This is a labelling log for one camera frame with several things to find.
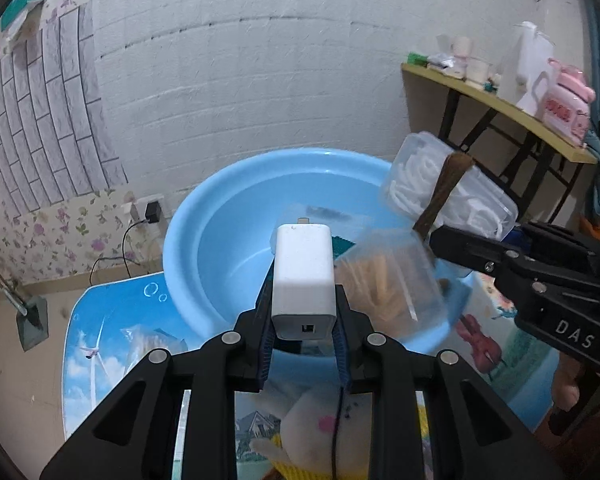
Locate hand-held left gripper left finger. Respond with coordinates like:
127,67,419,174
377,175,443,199
40,265,281,480

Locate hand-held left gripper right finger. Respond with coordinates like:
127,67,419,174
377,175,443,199
332,284,563,480

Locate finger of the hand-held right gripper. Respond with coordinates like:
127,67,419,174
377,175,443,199
429,224,600,306
512,221,600,281

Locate brown wooden stick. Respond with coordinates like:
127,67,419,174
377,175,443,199
412,152,475,236

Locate white charger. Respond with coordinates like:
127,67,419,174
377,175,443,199
271,217,337,342

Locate clear toothpick box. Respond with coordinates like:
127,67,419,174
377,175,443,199
337,230,448,341

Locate clear floss pick box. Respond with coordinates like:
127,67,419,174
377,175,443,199
378,131,520,241

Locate light blue plastic basin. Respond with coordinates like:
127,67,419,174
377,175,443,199
162,147,481,361

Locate green packet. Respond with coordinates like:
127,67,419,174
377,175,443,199
332,235,357,262

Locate beige plush bear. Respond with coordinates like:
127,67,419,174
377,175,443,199
550,357,581,411

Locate white plush with yellow frill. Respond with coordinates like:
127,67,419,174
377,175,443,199
252,387,381,480

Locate clear plastic bag with sticks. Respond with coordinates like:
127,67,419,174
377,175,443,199
122,325,188,366

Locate pink kettle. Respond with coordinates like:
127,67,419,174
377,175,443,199
532,57,597,146

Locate yellow side table black legs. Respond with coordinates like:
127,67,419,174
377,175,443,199
401,62,598,226

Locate white paper cup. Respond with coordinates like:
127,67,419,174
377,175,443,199
467,57,493,83

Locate white jug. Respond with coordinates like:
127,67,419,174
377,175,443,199
514,21,556,116

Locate metal pole with grey head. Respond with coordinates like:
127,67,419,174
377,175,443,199
0,252,50,351

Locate green and white hanging bag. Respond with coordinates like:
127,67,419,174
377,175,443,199
0,0,48,31

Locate black adapter cable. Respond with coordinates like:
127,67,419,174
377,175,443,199
90,217,151,281

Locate white wall socket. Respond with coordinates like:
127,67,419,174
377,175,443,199
130,192,168,223

